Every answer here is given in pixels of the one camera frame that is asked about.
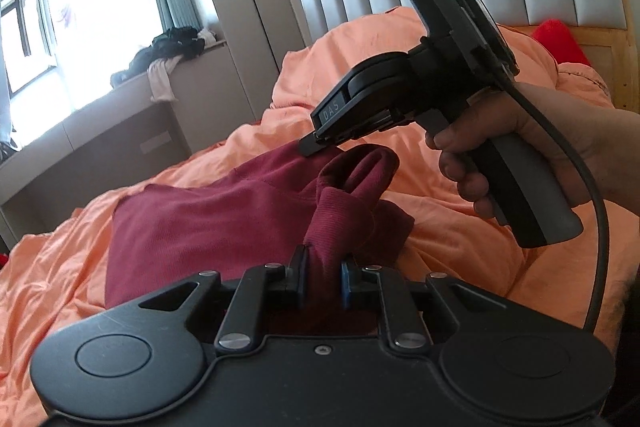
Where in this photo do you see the person's right forearm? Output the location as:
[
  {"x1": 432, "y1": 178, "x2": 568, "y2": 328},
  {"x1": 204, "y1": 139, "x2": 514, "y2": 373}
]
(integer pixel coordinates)
[{"x1": 597, "y1": 104, "x2": 640, "y2": 208}]

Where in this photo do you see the window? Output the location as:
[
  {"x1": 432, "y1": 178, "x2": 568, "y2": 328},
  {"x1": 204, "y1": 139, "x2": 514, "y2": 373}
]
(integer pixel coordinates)
[{"x1": 0, "y1": 0, "x2": 166, "y2": 108}]

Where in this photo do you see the grey window seat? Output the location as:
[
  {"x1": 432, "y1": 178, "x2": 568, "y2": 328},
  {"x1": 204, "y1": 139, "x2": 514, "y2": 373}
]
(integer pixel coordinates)
[{"x1": 0, "y1": 38, "x2": 232, "y2": 250}]

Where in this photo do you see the black cable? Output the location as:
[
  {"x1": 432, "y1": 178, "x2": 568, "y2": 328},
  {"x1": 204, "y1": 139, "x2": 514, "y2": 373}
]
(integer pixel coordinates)
[{"x1": 500, "y1": 67, "x2": 610, "y2": 335}]

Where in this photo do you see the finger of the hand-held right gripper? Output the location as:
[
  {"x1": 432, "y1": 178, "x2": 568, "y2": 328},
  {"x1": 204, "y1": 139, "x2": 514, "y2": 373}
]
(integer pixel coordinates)
[{"x1": 298, "y1": 131, "x2": 342, "y2": 158}]

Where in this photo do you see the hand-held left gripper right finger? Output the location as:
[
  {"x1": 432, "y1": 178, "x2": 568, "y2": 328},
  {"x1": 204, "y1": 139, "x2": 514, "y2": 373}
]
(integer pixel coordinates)
[{"x1": 341, "y1": 261, "x2": 502, "y2": 350}]

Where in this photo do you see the white wall outlet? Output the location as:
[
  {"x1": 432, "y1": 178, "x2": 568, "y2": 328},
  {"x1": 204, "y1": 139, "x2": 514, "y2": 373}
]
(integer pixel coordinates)
[{"x1": 139, "y1": 133, "x2": 170, "y2": 154}]

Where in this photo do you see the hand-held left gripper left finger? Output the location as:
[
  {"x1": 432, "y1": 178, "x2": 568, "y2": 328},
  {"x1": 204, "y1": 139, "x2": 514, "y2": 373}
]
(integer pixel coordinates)
[{"x1": 137, "y1": 245, "x2": 309, "y2": 352}]

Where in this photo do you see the orange duvet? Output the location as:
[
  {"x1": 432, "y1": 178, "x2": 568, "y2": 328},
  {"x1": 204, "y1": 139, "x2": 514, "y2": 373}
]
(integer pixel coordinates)
[{"x1": 0, "y1": 6, "x2": 631, "y2": 413}]

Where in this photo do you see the person's right hand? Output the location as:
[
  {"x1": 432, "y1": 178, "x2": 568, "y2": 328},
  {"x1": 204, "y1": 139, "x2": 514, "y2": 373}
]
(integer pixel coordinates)
[{"x1": 425, "y1": 82, "x2": 618, "y2": 223}]

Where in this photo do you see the red pillow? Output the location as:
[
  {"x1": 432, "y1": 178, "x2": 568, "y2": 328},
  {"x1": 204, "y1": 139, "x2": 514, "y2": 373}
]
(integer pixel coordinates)
[{"x1": 531, "y1": 19, "x2": 593, "y2": 66}]

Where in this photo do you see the pile of dark clothes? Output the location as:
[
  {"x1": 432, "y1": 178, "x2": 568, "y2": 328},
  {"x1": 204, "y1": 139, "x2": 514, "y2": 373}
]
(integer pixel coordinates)
[
  {"x1": 147, "y1": 27, "x2": 218, "y2": 104},
  {"x1": 110, "y1": 27, "x2": 206, "y2": 88}
]

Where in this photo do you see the maroon long-sleeve shirt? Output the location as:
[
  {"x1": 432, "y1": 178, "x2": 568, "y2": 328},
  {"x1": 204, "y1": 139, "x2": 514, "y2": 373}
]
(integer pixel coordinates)
[{"x1": 105, "y1": 142, "x2": 416, "y2": 338}]

